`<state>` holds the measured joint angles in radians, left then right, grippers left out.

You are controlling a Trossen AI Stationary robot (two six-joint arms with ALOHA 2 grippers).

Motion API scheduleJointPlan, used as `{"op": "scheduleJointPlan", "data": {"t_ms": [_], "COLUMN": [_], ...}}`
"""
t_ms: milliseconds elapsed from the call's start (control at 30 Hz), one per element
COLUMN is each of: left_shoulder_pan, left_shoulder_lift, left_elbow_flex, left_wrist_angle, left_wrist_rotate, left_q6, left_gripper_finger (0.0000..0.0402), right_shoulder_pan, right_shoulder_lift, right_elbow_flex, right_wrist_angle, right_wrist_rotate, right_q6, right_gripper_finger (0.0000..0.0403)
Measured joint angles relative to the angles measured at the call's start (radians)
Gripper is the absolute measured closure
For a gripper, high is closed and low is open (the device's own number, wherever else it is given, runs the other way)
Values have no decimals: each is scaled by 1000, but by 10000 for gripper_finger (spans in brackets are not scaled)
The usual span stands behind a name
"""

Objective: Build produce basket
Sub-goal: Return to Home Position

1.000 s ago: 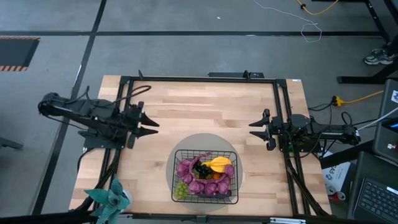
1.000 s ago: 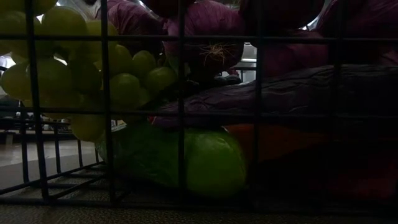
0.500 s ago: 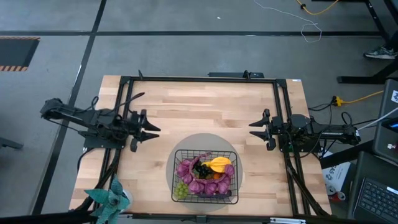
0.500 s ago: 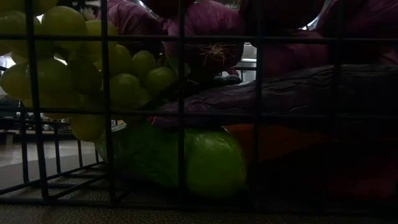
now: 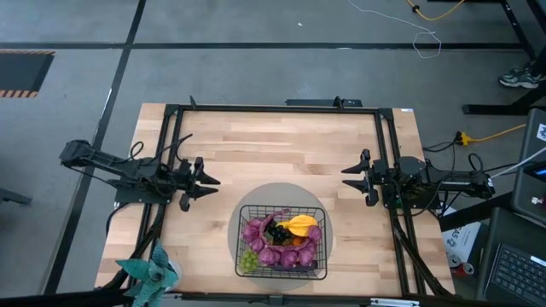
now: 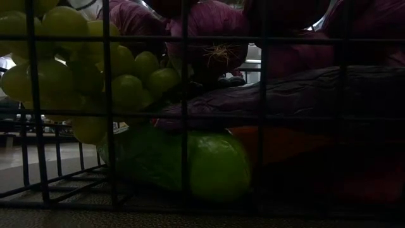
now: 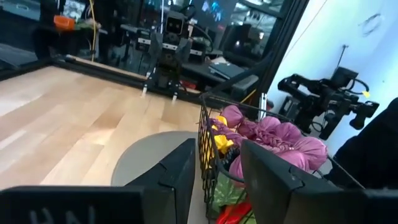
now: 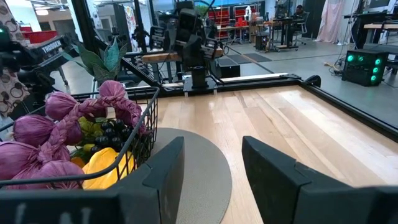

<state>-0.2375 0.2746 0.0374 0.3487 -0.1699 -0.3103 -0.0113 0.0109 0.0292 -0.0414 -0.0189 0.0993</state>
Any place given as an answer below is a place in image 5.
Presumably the black laptop keyboard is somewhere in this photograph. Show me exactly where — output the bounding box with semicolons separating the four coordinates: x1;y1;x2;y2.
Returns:
477;206;546;307

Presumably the black desk frame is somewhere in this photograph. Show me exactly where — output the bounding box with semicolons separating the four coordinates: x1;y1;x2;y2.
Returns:
462;0;546;117

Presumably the black grape bunch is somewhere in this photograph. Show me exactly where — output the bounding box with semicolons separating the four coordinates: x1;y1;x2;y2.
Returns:
264;223;293;246

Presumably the black wire basket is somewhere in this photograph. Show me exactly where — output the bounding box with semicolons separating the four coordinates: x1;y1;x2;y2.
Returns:
234;203;329;281

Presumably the teal artificial plant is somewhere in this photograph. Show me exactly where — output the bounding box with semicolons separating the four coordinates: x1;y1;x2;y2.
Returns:
115;240;181;307

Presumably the yellow extension cable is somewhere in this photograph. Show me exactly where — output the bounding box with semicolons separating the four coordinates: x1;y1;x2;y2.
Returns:
455;123;528;148

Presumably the black hazard striped floor mat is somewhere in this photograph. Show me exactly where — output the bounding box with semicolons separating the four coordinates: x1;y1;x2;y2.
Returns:
0;49;56;100

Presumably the dark purple eggplant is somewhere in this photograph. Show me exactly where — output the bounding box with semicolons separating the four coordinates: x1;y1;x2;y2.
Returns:
272;260;320;273

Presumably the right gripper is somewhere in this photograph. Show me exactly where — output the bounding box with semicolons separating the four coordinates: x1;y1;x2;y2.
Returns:
340;148;392;198

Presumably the black metal table frame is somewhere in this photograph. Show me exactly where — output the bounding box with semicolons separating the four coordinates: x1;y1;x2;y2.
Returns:
97;96;456;307

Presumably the purple grape bunch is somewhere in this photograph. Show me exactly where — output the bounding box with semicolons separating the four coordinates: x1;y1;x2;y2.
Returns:
241;208;323;269

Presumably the black table foot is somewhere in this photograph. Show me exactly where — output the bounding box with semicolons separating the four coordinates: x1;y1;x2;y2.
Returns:
0;187;33;206

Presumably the white cardboard box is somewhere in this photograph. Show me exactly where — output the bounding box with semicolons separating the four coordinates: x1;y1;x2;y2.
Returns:
440;206;484;266

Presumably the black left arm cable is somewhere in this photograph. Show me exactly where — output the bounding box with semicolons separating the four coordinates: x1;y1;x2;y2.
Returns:
127;132;194;164

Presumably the yellow banana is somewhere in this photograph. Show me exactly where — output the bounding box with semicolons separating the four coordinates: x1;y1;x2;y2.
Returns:
276;213;319;239

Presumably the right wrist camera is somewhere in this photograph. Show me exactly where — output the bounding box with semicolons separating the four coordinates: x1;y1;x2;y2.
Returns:
363;188;380;209

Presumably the white plant pot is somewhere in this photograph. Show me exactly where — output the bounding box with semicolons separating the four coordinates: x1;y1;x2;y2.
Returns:
167;259;184;285

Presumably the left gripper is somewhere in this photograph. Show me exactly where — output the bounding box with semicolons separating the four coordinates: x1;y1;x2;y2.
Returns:
174;156;222;201

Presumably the dark grey laptop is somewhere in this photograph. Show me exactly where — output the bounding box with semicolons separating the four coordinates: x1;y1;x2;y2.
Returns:
510;107;546;225

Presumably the light grey cable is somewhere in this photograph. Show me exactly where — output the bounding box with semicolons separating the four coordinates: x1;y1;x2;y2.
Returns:
490;146;546;180

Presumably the white label strip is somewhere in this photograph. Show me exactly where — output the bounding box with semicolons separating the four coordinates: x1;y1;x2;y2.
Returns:
369;298;421;307

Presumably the yellow floor cable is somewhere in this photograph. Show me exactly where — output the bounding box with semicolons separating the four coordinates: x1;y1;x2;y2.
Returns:
404;0;467;22

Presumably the thin white floor cable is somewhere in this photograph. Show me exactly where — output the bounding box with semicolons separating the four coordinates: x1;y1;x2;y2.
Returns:
346;0;443;61

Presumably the round grey placemat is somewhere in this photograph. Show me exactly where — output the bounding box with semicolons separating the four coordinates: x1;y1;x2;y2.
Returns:
226;181;334;293

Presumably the person's shoe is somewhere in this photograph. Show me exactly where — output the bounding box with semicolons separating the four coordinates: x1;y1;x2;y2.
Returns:
497;63;541;90

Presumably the green grape bunch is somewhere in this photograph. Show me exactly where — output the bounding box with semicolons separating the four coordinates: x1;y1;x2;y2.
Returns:
239;248;261;273

